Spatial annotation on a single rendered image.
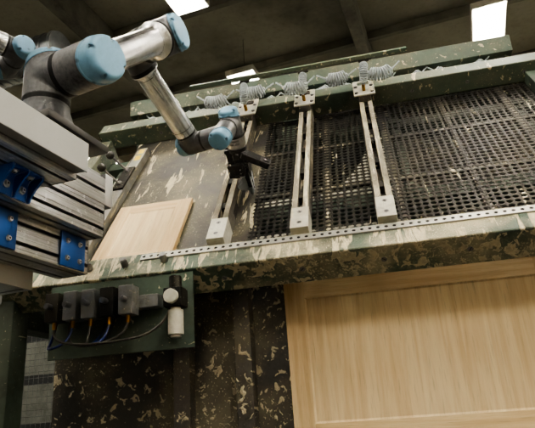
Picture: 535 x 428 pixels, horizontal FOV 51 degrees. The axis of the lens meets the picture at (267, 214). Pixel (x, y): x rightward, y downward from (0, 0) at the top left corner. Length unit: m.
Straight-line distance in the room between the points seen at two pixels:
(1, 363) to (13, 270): 0.74
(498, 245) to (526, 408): 0.51
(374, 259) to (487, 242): 0.33
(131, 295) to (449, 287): 1.03
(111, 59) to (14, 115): 0.39
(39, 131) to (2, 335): 1.10
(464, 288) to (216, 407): 0.93
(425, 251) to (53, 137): 1.10
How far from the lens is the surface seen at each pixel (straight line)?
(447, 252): 1.77
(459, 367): 1.93
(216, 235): 1.89
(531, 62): 2.91
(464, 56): 3.32
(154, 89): 1.92
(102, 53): 1.43
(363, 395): 1.92
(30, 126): 1.16
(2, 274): 1.40
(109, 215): 2.35
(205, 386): 2.03
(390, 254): 1.74
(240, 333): 1.95
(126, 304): 1.77
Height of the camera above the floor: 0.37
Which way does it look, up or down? 20 degrees up
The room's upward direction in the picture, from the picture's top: 4 degrees counter-clockwise
